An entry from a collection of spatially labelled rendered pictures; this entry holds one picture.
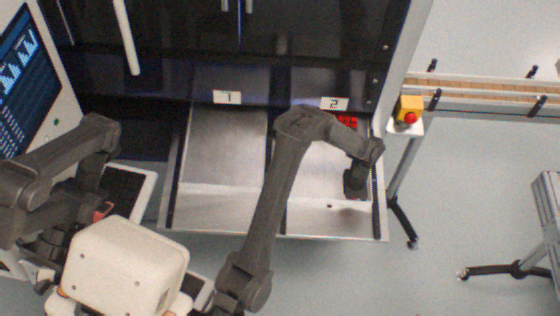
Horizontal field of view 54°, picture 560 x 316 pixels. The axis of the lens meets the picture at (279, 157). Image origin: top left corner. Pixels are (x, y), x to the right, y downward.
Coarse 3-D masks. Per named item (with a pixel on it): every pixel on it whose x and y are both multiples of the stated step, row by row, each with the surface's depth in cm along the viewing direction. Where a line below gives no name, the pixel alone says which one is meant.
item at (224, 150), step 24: (192, 120) 185; (216, 120) 186; (240, 120) 186; (264, 120) 187; (192, 144) 180; (216, 144) 180; (240, 144) 181; (264, 144) 178; (192, 168) 175; (216, 168) 175; (240, 168) 176
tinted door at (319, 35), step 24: (240, 0) 142; (264, 0) 142; (288, 0) 141; (312, 0) 141; (336, 0) 141; (360, 0) 140; (384, 0) 140; (408, 0) 140; (240, 24) 149; (264, 24) 149; (288, 24) 148; (312, 24) 148; (336, 24) 148; (360, 24) 147; (240, 48) 157; (264, 48) 156; (288, 48) 156; (312, 48) 156; (336, 48) 155; (360, 48) 155
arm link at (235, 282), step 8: (232, 272) 117; (240, 272) 117; (224, 280) 116; (232, 280) 116; (240, 280) 115; (248, 280) 115; (224, 288) 116; (232, 288) 115; (240, 288) 115; (216, 296) 116; (224, 296) 115; (232, 296) 116; (240, 296) 115; (216, 304) 116; (224, 304) 115; (232, 304) 114; (240, 304) 115; (232, 312) 114
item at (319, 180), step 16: (368, 128) 183; (320, 144) 183; (304, 160) 179; (320, 160) 179; (336, 160) 180; (304, 176) 176; (320, 176) 176; (336, 176) 176; (304, 192) 173; (320, 192) 173; (336, 192) 173; (368, 192) 174
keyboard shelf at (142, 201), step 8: (104, 168) 182; (120, 168) 182; (128, 168) 183; (136, 168) 183; (152, 176) 181; (144, 184) 180; (152, 184) 180; (144, 192) 178; (144, 200) 177; (136, 208) 175; (144, 208) 176; (136, 216) 173; (56, 288) 160
